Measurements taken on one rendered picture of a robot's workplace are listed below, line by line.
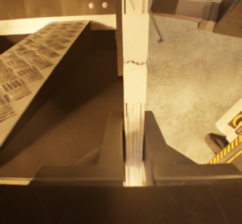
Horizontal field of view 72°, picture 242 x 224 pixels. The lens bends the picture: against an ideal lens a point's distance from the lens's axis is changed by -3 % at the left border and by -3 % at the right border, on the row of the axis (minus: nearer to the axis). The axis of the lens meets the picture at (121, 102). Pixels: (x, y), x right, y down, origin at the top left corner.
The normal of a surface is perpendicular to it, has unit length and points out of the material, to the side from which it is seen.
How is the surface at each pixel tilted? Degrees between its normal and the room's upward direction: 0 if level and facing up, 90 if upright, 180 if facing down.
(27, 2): 0
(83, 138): 90
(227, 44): 0
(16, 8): 0
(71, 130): 90
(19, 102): 80
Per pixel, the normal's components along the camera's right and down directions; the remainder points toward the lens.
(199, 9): -0.24, 0.06
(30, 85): -0.03, -0.80
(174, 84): -0.02, 0.45
